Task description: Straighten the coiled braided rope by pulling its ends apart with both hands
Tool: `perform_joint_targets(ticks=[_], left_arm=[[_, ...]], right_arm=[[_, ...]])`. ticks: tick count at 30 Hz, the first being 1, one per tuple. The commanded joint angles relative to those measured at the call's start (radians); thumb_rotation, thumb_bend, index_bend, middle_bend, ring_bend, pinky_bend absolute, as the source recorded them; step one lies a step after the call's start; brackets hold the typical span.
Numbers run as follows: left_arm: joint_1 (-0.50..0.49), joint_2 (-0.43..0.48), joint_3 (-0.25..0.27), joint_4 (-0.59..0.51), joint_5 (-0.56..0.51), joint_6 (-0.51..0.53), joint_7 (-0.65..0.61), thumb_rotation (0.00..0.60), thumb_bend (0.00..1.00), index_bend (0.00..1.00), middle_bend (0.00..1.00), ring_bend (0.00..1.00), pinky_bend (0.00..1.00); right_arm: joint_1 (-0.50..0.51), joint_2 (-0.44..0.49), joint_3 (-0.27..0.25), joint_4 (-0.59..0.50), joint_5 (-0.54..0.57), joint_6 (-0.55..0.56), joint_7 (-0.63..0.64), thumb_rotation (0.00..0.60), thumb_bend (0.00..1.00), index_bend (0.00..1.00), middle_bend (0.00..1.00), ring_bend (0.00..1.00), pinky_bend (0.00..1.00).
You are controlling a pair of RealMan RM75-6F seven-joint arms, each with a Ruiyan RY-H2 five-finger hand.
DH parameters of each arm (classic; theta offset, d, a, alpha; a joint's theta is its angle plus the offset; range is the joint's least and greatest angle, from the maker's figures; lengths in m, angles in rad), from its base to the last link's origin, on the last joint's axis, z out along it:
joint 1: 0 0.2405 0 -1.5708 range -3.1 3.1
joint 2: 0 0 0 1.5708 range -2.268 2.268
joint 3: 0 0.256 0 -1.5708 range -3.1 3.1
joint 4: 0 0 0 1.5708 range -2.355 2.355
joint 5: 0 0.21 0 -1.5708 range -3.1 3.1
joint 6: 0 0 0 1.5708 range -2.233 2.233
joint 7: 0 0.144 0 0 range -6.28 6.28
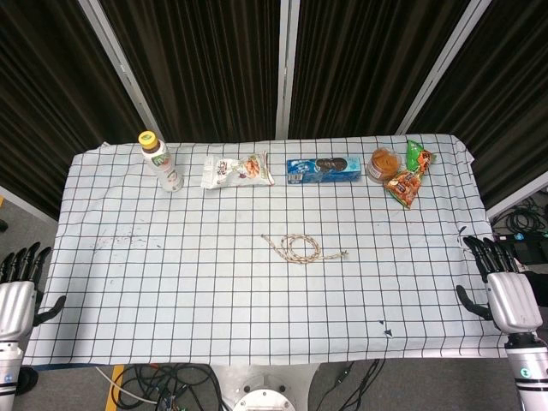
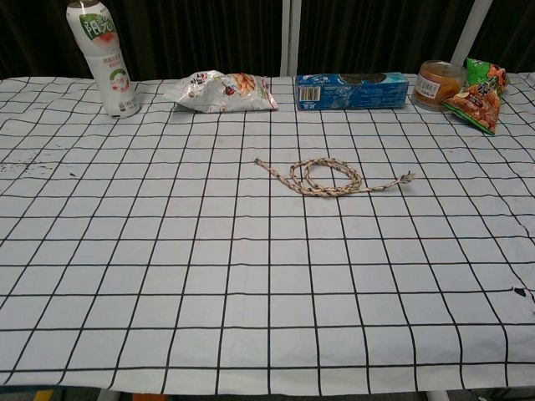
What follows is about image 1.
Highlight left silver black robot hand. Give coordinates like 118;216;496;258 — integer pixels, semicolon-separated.
0;241;68;343

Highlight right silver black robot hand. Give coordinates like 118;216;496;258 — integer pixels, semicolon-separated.
456;235;544;337

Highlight beige braided rope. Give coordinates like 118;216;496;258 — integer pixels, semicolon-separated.
260;233;350;266

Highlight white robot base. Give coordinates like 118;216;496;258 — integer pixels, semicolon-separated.
212;363;323;411

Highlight yellow floor tape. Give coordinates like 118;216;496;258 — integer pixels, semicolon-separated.
108;364;126;402

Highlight orange snack bag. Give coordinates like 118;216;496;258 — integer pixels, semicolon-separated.
383;168;426;211

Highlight green snack bag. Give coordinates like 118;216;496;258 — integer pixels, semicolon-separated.
405;140;438;173

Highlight clear tub orange contents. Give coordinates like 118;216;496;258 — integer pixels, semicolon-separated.
366;146;406;186

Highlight white black grid tablecloth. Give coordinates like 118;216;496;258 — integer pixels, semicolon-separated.
21;133;509;367

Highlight white drink bottle yellow cap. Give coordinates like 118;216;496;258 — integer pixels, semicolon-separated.
137;130;186;194

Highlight blue cookie box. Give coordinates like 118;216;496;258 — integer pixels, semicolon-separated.
285;155;363;186

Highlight white snack bag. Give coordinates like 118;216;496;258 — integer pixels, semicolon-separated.
200;150;276;190

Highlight black coiled cables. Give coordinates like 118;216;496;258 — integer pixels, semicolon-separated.
491;193;548;243

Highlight white partition base rail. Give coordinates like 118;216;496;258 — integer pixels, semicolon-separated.
0;184;60;224
485;183;548;219

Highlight black floor cable bundle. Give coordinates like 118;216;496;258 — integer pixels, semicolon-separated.
93;363;226;411

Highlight white partition post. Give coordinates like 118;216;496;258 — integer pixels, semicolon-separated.
274;0;301;140
78;0;164;141
392;0;494;136

